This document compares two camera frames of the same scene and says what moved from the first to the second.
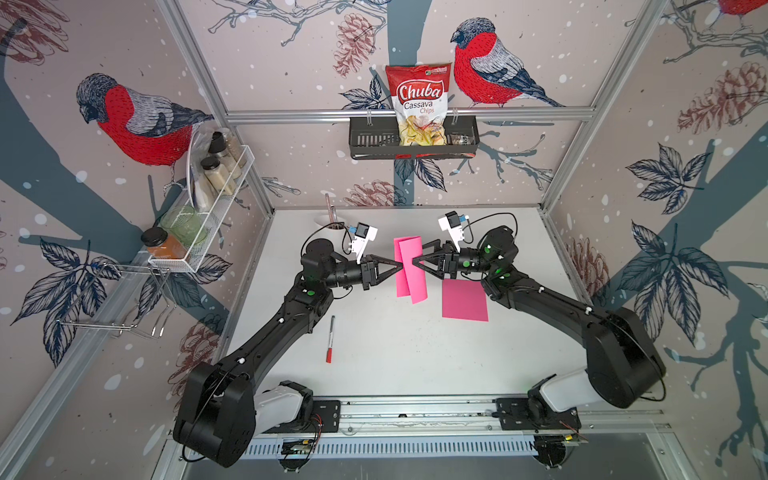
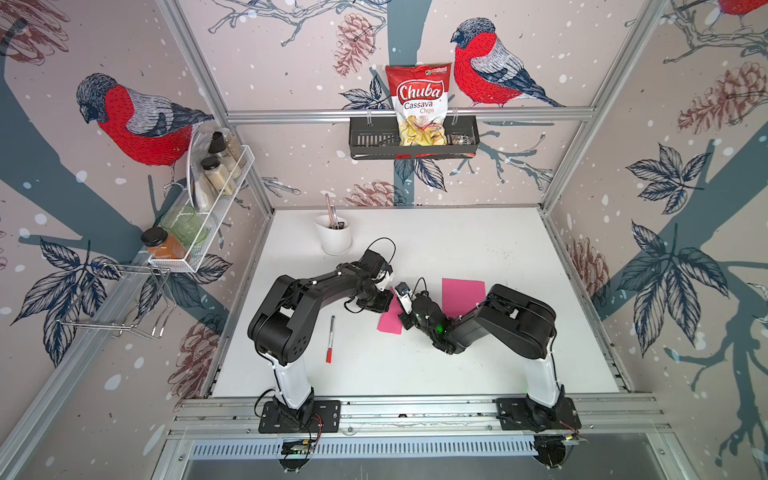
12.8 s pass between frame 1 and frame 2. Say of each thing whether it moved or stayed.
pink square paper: moved
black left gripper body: moved
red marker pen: stayed
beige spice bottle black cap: stayed
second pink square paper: stayed
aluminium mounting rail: stayed
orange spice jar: stayed
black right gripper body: moved
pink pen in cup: stayed
